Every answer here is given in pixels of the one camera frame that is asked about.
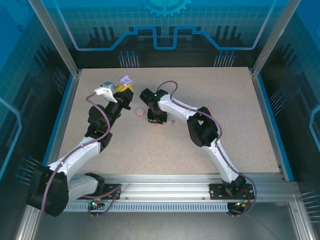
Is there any purple round earbud case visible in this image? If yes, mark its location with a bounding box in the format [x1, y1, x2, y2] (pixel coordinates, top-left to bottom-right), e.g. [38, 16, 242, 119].
[119, 74, 133, 87]

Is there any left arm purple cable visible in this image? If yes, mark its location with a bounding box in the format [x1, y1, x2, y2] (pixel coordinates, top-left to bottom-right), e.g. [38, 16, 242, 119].
[41, 92, 123, 219]

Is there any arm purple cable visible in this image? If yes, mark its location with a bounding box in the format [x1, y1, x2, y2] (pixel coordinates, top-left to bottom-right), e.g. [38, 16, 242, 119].
[41, 92, 123, 219]
[156, 80, 258, 219]

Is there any left aluminium side rail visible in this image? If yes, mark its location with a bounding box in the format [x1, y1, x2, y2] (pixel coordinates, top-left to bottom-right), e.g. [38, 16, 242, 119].
[41, 71, 82, 182]

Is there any aluminium side rail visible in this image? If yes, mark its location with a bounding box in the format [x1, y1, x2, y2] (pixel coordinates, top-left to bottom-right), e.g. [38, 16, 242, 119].
[251, 72, 291, 182]
[41, 71, 82, 182]

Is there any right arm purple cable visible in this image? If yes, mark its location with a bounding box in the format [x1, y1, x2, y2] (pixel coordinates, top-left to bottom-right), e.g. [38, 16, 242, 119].
[156, 80, 258, 219]

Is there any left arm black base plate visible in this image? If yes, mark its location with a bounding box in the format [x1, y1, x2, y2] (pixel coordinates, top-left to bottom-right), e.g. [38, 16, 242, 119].
[76, 183, 123, 201]

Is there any aluminium front frame beam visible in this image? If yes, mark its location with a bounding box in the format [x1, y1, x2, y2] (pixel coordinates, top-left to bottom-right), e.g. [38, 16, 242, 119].
[32, 173, 300, 201]

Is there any left aluminium frame post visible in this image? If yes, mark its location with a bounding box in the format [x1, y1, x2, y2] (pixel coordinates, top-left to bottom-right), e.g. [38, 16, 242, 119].
[26, 0, 82, 77]

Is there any aluminium frame post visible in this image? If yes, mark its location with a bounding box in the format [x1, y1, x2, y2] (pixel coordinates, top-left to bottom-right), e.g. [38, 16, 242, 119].
[251, 0, 298, 78]
[26, 0, 82, 77]

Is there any slotted grey cable duct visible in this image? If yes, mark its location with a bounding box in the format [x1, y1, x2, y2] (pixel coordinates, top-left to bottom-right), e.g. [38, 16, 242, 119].
[39, 202, 251, 213]

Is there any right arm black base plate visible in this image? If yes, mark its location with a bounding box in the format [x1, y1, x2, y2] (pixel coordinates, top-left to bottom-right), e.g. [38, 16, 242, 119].
[209, 183, 253, 201]

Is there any right aluminium side rail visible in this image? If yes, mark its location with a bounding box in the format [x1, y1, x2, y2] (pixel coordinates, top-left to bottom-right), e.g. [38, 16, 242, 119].
[251, 72, 291, 182]

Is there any aluminium lower frame rail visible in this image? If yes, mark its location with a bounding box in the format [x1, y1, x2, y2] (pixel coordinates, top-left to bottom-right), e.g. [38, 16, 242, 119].
[14, 207, 38, 240]
[289, 199, 315, 240]

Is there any right aluminium frame post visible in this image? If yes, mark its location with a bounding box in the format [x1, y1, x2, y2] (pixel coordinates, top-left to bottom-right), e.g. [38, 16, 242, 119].
[251, 0, 298, 78]

